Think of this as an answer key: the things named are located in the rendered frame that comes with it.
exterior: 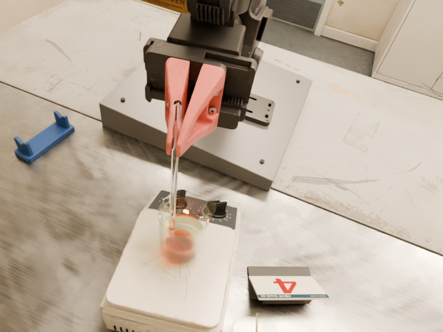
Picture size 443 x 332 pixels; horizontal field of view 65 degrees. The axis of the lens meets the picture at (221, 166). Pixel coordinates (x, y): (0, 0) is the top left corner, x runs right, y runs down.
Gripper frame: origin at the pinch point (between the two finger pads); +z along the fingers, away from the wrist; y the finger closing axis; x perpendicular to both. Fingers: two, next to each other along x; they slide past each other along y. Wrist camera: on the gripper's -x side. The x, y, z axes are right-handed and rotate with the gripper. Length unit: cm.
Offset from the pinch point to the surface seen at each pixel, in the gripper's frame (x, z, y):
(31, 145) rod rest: 24.5, -15.9, -27.5
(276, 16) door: 120, -292, 20
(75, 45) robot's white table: 27, -49, -36
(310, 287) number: 22.6, -1.2, 18.4
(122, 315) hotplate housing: 18.2, 8.3, -2.9
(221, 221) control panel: 19.3, -6.0, 5.2
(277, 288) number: 22.3, 0.1, 14.0
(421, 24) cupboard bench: 72, -217, 108
